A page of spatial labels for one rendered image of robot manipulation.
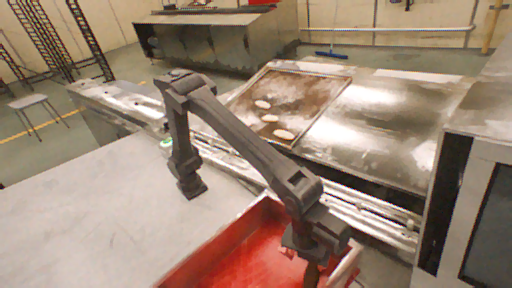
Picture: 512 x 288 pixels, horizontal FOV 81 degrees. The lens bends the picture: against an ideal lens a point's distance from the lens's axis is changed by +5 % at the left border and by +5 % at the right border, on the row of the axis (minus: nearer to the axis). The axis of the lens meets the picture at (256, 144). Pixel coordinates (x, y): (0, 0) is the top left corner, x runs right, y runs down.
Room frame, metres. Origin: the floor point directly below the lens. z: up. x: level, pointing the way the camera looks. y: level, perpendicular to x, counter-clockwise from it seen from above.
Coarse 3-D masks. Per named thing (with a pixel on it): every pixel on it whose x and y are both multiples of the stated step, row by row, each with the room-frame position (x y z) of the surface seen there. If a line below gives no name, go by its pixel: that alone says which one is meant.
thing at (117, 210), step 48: (144, 144) 1.30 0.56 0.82; (0, 192) 1.13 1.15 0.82; (48, 192) 1.05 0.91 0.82; (96, 192) 0.98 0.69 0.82; (144, 192) 0.91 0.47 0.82; (240, 192) 0.79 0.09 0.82; (0, 240) 0.82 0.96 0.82; (48, 240) 0.76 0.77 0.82; (96, 240) 0.71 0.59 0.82; (144, 240) 0.66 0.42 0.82; (192, 240) 0.62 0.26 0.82
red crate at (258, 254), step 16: (272, 224) 0.61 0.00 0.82; (256, 240) 0.57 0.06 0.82; (272, 240) 0.56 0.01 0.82; (240, 256) 0.53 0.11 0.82; (256, 256) 0.51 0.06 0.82; (272, 256) 0.50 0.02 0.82; (224, 272) 0.49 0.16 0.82; (240, 272) 0.48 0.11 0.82; (256, 272) 0.47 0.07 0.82; (272, 272) 0.46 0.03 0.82; (288, 272) 0.45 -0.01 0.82; (304, 272) 0.44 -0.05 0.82
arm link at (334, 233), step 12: (288, 204) 0.41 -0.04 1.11; (312, 204) 0.42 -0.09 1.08; (300, 216) 0.40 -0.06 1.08; (312, 216) 0.39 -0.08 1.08; (324, 216) 0.39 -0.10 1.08; (336, 216) 0.38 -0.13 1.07; (324, 228) 0.37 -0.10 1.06; (336, 228) 0.36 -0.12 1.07; (348, 228) 0.36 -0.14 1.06; (324, 240) 0.36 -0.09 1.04; (336, 240) 0.35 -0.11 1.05; (348, 240) 0.37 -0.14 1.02; (336, 252) 0.34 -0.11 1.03
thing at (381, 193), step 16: (336, 64) 1.83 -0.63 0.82; (352, 64) 1.76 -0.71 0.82; (224, 96) 1.70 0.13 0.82; (208, 128) 1.33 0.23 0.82; (304, 160) 0.90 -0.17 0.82; (320, 176) 0.79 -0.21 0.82; (336, 176) 0.77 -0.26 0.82; (352, 176) 0.75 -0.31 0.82; (256, 192) 0.77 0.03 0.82; (368, 192) 0.67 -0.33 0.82; (384, 192) 0.65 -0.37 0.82; (400, 192) 0.64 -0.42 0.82; (368, 208) 0.60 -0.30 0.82; (416, 208) 0.57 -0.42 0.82; (368, 256) 0.45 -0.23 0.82; (384, 256) 0.44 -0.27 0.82; (368, 272) 0.41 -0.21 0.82; (384, 272) 0.40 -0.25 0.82; (400, 272) 0.39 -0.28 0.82
